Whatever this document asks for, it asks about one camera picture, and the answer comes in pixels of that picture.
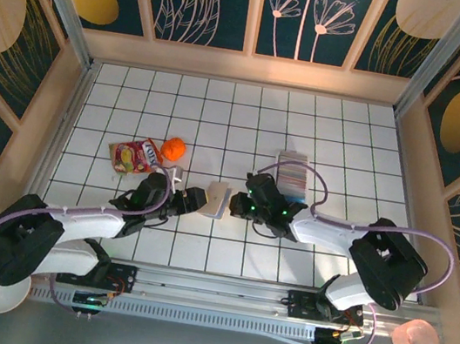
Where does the beige card holder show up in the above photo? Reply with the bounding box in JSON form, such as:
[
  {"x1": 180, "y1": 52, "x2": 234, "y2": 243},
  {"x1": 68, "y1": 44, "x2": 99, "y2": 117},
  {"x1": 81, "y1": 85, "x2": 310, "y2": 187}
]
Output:
[{"x1": 197, "y1": 179, "x2": 234, "y2": 222}]

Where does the orange ball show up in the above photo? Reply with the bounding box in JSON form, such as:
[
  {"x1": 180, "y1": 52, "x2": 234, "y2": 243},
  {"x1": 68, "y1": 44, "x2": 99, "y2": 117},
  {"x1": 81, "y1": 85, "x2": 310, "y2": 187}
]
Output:
[{"x1": 158, "y1": 134, "x2": 188, "y2": 164}]

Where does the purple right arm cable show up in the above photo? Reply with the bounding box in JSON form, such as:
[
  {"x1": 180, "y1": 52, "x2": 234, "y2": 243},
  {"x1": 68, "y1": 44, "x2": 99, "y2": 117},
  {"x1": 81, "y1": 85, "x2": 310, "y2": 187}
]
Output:
[{"x1": 233, "y1": 156, "x2": 460, "y2": 307}]

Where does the red snack bag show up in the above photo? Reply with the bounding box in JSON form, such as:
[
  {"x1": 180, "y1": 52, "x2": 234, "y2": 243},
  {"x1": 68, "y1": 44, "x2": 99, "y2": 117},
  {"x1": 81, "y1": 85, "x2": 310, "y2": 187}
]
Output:
[{"x1": 105, "y1": 131, "x2": 169, "y2": 182}]

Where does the pink plastic cup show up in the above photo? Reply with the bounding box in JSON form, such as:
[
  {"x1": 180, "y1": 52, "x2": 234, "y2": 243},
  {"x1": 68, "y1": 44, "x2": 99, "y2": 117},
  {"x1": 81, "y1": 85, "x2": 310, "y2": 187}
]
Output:
[{"x1": 389, "y1": 314, "x2": 443, "y2": 344}]

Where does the stack of assorted credit cards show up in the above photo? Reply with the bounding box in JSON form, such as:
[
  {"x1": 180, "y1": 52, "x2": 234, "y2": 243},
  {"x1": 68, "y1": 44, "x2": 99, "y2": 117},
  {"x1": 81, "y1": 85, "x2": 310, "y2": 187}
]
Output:
[{"x1": 272, "y1": 149, "x2": 316, "y2": 205}]

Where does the perforated grey cable duct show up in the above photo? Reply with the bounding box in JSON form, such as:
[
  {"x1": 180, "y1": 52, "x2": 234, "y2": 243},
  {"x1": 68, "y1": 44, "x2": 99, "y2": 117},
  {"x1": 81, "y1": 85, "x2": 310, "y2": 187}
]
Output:
[{"x1": 27, "y1": 279, "x2": 322, "y2": 344}]

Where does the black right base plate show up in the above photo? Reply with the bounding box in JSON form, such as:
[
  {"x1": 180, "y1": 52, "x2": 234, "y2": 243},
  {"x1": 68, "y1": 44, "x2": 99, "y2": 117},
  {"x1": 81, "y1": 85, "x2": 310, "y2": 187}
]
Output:
[{"x1": 283, "y1": 288, "x2": 368, "y2": 332}]

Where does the aluminium mounting rail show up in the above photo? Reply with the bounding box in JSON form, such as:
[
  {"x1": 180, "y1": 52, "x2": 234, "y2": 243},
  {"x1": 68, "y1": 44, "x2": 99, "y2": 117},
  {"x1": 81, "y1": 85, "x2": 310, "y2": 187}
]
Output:
[{"x1": 54, "y1": 246, "x2": 444, "y2": 344}]

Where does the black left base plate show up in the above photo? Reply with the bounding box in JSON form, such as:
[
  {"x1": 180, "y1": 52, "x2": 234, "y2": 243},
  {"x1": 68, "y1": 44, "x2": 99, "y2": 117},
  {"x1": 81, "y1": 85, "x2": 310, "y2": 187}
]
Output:
[{"x1": 101, "y1": 261, "x2": 140, "y2": 297}]

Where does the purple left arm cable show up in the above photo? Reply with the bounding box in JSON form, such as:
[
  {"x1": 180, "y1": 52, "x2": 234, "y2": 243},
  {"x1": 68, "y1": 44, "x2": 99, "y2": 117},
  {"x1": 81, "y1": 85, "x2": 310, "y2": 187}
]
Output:
[{"x1": 0, "y1": 135, "x2": 179, "y2": 302}]

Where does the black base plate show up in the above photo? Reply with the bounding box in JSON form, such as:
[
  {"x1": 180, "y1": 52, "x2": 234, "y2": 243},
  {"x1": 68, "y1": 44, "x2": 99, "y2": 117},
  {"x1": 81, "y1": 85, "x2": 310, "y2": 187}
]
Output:
[
  {"x1": 283, "y1": 288, "x2": 368, "y2": 332},
  {"x1": 101, "y1": 261, "x2": 140, "y2": 297}
]

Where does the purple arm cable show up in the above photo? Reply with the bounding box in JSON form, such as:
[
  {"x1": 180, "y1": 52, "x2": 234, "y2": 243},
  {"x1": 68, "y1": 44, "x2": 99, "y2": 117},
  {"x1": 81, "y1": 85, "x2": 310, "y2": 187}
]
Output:
[
  {"x1": 0, "y1": 135, "x2": 179, "y2": 302},
  {"x1": 233, "y1": 156, "x2": 460, "y2": 307}
]

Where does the white bowl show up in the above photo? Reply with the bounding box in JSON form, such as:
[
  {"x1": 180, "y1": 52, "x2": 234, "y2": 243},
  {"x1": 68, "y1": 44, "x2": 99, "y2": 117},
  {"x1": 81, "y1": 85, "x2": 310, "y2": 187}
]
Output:
[{"x1": 0, "y1": 270, "x2": 33, "y2": 319}]

